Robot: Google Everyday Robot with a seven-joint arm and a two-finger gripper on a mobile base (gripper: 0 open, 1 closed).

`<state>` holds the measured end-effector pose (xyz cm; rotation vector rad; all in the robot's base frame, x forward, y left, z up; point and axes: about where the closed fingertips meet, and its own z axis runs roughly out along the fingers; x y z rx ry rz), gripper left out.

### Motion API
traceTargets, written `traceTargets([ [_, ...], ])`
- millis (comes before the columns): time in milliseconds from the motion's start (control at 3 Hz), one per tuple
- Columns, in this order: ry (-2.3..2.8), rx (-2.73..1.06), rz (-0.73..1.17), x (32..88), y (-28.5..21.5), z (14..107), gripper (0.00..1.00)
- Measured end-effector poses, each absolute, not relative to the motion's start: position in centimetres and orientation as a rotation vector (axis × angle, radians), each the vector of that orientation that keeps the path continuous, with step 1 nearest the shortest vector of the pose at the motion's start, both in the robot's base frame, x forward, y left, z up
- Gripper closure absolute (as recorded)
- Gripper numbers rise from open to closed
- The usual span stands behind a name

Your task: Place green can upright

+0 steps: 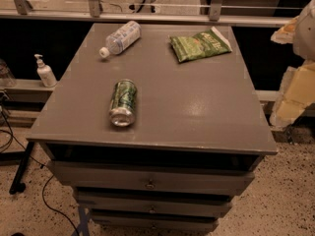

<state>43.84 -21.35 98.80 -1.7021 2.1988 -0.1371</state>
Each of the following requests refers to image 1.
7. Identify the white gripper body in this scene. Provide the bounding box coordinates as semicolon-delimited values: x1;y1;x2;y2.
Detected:
270;60;315;128

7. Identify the green soda can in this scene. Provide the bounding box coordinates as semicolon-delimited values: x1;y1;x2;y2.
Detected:
109;79;137;127

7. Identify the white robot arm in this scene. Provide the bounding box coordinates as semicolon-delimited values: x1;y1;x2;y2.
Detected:
270;0;315;129

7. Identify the green chip bag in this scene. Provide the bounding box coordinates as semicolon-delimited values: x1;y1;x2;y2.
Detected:
169;27;232;63

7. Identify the grey drawer cabinet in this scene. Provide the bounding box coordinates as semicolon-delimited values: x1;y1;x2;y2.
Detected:
30;24;277;232

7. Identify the clear plastic water bottle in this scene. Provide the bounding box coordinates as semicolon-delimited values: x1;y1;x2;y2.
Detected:
99;21;142;58

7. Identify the white pump dispenser bottle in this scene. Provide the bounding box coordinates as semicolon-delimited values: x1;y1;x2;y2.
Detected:
34;54;57;88

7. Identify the clear glass jar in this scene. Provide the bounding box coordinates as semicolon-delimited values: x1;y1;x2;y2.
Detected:
0;59;17;88

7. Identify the black stand leg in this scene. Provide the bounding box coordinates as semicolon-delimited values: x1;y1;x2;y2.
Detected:
9;142;34;195

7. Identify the metal railing frame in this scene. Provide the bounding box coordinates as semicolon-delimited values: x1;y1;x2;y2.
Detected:
0;0;315;29

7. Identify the black floor cable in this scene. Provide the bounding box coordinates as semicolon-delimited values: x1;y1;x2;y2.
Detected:
0;108;81;236

